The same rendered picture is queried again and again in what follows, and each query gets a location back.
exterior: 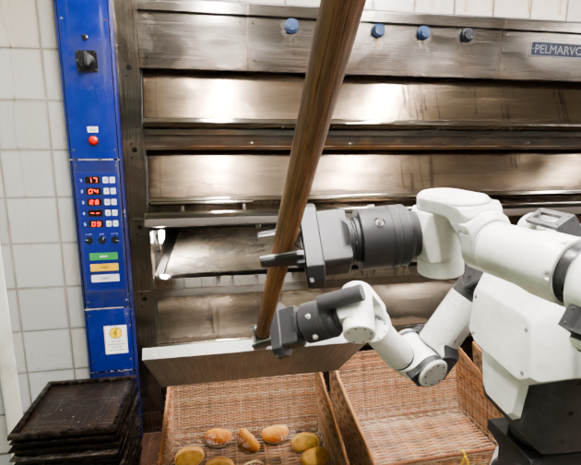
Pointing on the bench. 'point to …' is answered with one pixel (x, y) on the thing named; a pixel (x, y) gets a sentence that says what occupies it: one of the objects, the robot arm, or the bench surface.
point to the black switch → (87, 60)
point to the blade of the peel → (242, 361)
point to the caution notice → (115, 339)
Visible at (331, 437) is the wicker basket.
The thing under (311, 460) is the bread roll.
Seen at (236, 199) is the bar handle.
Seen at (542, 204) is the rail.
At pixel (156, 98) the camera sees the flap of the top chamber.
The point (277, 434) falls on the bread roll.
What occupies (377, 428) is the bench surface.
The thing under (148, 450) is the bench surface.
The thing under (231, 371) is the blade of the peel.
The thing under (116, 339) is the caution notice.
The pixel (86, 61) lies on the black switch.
